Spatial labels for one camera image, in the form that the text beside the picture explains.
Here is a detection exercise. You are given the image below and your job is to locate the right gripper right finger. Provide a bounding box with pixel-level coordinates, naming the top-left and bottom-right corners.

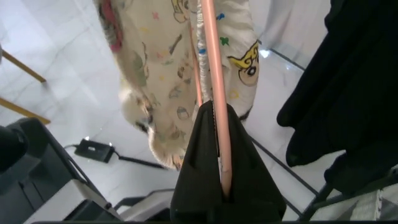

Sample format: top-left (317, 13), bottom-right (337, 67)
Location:
top-left (223, 103), bottom-right (287, 223)

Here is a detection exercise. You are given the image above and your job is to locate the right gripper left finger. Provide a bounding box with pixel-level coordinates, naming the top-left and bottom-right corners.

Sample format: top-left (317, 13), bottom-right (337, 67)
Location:
top-left (170, 99), bottom-right (226, 223)

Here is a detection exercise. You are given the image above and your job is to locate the pink clothes hanger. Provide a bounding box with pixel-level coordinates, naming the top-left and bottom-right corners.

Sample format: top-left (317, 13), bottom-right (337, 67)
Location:
top-left (188, 0), bottom-right (234, 199)

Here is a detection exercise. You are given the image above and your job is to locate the cream printed garment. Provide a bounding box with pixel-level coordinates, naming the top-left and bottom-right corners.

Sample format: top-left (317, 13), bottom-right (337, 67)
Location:
top-left (93, 0), bottom-right (261, 171)

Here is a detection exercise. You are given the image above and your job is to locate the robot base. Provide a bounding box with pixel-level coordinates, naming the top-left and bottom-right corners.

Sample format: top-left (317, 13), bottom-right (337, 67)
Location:
top-left (0, 117), bottom-right (175, 223)

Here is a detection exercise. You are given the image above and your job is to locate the black clothes rack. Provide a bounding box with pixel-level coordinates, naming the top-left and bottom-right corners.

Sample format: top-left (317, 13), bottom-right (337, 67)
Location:
top-left (248, 136), bottom-right (398, 222)

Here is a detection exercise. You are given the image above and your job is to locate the black power adapter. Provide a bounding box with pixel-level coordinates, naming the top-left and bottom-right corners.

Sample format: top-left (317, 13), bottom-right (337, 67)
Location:
top-left (63, 138), bottom-right (167, 170)

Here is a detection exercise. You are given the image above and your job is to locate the black long-sleeved shirt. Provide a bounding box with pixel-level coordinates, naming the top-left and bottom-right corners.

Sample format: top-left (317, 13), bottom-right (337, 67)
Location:
top-left (276, 0), bottom-right (398, 197)

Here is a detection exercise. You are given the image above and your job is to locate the white curtain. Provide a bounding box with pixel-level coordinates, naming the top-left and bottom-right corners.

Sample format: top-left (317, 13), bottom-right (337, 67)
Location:
top-left (248, 0), bottom-right (332, 69)

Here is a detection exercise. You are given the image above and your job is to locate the brown table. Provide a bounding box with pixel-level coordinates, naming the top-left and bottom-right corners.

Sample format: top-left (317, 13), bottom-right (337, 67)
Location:
top-left (0, 49), bottom-right (52, 126)

